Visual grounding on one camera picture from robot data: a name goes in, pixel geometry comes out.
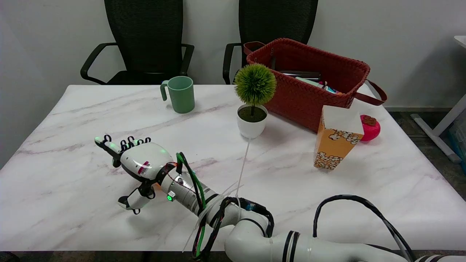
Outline green cable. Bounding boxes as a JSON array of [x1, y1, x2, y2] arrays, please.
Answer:
[[176, 152, 206, 257]]

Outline white desk frame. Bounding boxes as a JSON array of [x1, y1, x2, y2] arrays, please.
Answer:
[[411, 36, 466, 163]]

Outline black cable bundle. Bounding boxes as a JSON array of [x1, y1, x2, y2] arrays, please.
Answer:
[[192, 196, 275, 260]]

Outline red woven basket with handles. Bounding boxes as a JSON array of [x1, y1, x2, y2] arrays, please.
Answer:
[[243, 38, 387, 134]]

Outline translucent blue storage bin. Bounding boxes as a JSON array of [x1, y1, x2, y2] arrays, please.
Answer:
[[449, 119, 466, 172]]

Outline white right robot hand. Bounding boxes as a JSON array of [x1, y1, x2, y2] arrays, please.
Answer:
[[95, 135, 176, 215]]

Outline black mesh office chair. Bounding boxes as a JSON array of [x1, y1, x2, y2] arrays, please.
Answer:
[[223, 0, 319, 85], [80, 0, 195, 85]]

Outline orange white popcorn box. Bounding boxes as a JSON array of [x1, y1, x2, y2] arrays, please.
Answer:
[[314, 105, 364, 170]]

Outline white teal packet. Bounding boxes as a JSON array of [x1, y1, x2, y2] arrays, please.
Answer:
[[295, 76, 324, 88]]

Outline pink toy fruit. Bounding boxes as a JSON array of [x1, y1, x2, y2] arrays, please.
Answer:
[[360, 115, 381, 142]]

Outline green ball plant white pot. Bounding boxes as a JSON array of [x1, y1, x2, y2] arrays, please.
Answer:
[[234, 63, 277, 139]]

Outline white zip tie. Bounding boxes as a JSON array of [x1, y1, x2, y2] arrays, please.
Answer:
[[181, 141, 252, 252]]

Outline green ceramic mug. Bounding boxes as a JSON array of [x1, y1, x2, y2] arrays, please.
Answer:
[[160, 76, 195, 114]]

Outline thick black looping cable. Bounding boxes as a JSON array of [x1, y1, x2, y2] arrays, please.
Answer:
[[313, 195, 415, 262]]

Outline flat black item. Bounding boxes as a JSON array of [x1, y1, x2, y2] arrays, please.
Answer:
[[280, 70, 323, 81]]

